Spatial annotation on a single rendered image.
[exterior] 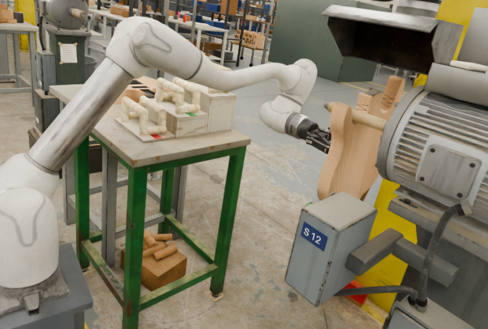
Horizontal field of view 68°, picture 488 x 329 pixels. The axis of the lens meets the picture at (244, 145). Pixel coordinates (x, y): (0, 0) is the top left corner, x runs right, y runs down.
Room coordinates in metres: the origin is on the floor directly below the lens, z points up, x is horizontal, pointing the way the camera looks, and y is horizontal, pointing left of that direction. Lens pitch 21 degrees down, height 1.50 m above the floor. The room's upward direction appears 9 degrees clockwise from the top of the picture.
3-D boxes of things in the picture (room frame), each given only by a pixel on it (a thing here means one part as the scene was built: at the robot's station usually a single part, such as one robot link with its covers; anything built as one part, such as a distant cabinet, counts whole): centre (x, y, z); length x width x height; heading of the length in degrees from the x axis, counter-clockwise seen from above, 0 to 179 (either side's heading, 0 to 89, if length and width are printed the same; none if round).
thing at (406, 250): (0.70, -0.44, 1.02); 0.13 x 0.04 x 0.04; 46
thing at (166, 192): (1.94, 0.42, 0.45); 0.05 x 0.05 x 0.90; 46
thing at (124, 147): (1.56, 0.39, 0.55); 0.62 x 0.58 x 0.76; 46
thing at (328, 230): (0.67, -0.30, 0.99); 0.24 x 0.21 x 0.26; 46
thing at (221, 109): (1.67, 0.22, 1.02); 0.27 x 0.15 x 0.17; 46
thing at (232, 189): (1.55, 0.02, 0.45); 0.05 x 0.05 x 0.90; 46
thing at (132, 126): (1.45, 0.43, 0.94); 0.27 x 0.15 x 0.01; 46
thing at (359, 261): (0.71, -0.34, 1.02); 0.19 x 0.04 x 0.04; 136
